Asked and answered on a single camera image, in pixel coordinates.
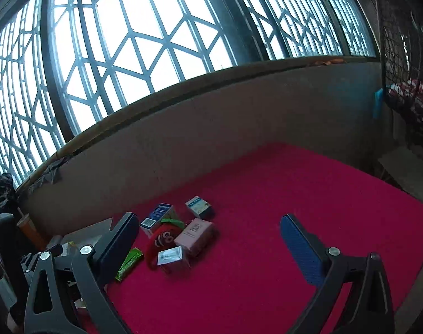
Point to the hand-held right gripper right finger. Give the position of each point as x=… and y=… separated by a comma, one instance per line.
x=298, y=247

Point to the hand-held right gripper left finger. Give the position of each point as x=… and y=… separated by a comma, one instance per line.
x=122, y=240

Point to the green snack packet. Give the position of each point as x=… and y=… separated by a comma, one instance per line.
x=128, y=264

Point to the white cardboard box tray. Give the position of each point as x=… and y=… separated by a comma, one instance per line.
x=89, y=231

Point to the red chili plush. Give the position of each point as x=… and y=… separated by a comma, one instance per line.
x=161, y=241

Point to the small white box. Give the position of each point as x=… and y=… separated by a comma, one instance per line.
x=169, y=255

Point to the white and yellow box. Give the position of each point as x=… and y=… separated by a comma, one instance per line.
x=199, y=207

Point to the orange cup with straw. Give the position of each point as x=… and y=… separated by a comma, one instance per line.
x=29, y=231

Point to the blue and white box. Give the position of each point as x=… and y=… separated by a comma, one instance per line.
x=156, y=217

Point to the red tablecloth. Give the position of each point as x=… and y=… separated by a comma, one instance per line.
x=249, y=285

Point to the pink box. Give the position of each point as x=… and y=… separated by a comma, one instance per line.
x=194, y=236

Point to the grey tape strip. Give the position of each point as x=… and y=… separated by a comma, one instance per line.
x=48, y=177

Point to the cardboard box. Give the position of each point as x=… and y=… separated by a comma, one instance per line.
x=409, y=170

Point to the window with metal grille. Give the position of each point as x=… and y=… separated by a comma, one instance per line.
x=55, y=76

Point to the red and white cloth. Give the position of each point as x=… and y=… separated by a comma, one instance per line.
x=409, y=97

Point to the orange peel pieces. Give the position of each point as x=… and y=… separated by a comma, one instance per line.
x=328, y=62

